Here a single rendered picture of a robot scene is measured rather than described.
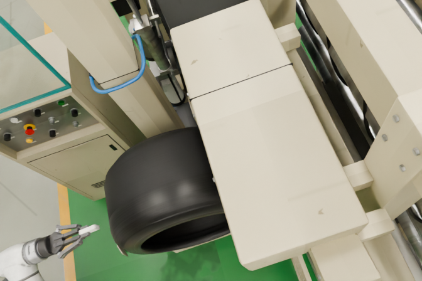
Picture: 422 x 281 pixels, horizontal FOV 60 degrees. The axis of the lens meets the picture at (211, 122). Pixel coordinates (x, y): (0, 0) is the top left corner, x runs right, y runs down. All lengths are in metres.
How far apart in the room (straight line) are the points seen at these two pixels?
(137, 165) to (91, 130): 0.87
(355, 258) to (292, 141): 0.25
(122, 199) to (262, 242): 0.61
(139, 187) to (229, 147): 0.47
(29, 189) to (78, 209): 0.49
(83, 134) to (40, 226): 1.23
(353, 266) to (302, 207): 0.14
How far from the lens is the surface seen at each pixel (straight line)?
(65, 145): 2.10
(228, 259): 2.53
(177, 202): 1.11
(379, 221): 0.84
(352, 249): 0.78
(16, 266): 1.60
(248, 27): 0.93
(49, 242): 1.55
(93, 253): 2.84
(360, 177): 0.81
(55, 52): 1.89
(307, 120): 0.79
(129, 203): 1.18
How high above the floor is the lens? 2.49
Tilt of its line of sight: 62 degrees down
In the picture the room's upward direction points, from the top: 24 degrees counter-clockwise
